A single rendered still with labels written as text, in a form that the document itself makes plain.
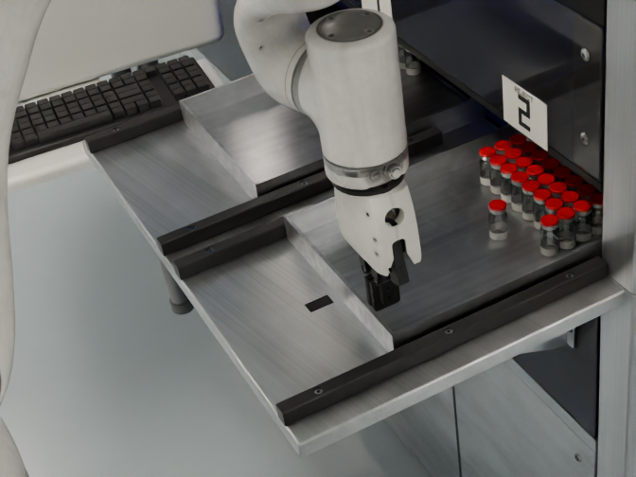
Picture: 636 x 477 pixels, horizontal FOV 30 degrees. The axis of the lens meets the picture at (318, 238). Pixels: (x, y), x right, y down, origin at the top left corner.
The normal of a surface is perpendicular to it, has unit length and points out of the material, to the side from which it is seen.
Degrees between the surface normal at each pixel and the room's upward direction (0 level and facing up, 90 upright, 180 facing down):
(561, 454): 90
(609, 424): 90
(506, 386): 90
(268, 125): 0
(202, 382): 0
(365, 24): 1
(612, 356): 90
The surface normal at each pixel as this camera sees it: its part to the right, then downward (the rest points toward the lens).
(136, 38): 0.37, 0.52
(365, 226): -0.82, 0.43
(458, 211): -0.13, -0.79
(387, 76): 0.66, 0.38
